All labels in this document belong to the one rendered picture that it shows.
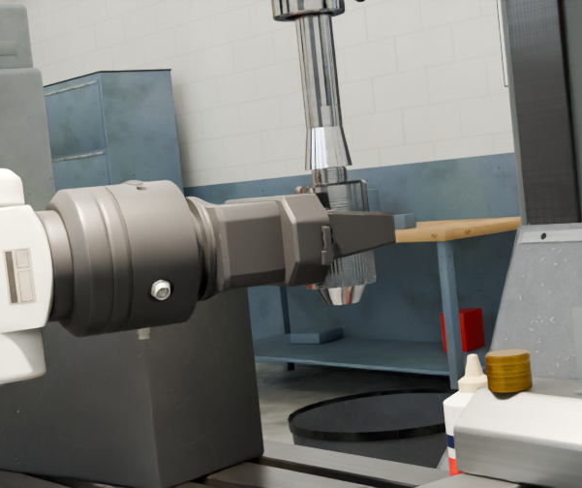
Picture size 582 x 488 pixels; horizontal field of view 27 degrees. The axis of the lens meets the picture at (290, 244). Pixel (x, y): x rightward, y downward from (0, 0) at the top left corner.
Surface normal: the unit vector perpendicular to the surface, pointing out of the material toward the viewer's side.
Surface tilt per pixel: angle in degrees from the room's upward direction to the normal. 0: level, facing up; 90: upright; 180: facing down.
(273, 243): 90
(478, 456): 90
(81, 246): 81
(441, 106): 90
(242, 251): 90
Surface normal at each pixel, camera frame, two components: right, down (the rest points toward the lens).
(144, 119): 0.62, -0.02
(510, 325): -0.71, -0.35
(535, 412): -0.60, -0.68
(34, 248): 0.42, -0.08
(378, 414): 0.11, -0.02
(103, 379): -0.65, 0.11
